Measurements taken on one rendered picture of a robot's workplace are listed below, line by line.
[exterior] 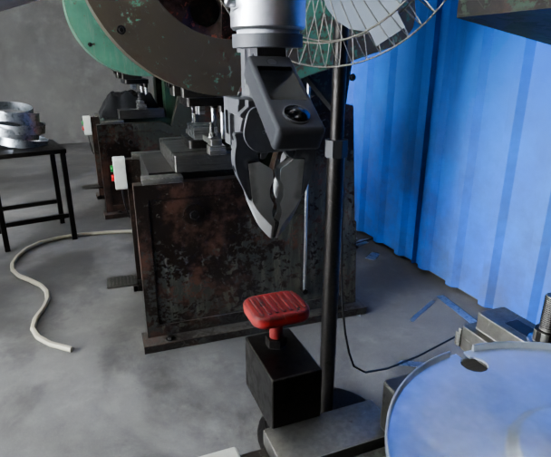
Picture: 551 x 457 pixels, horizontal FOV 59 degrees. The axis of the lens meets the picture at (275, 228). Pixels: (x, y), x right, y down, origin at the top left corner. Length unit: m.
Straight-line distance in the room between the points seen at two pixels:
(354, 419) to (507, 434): 0.24
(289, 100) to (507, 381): 0.30
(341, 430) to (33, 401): 1.36
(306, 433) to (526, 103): 1.69
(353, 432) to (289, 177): 0.29
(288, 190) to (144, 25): 1.02
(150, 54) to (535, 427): 1.30
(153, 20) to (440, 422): 1.29
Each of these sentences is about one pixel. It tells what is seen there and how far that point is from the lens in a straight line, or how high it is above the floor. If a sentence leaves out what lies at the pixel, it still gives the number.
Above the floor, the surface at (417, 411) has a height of 0.78.
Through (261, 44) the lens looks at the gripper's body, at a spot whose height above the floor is 1.04.
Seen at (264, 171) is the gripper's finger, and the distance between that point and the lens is 0.51.
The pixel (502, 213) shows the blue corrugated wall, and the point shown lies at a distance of 2.14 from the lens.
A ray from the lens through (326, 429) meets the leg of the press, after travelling 0.59.
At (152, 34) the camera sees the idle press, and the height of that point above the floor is 1.09.
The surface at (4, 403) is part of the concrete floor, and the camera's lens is 1.85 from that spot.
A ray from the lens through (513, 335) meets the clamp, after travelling 0.58.
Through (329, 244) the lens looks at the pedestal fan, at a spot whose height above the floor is 0.59.
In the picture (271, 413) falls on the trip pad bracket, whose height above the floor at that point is 0.66.
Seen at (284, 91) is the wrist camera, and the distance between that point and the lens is 0.47.
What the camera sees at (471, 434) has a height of 0.78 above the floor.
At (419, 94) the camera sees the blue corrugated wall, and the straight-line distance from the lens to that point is 2.54.
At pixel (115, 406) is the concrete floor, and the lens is 1.70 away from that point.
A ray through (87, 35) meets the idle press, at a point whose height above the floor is 1.15.
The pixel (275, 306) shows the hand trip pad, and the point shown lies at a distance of 0.57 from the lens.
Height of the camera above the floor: 1.03
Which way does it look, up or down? 19 degrees down
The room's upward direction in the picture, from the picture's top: straight up
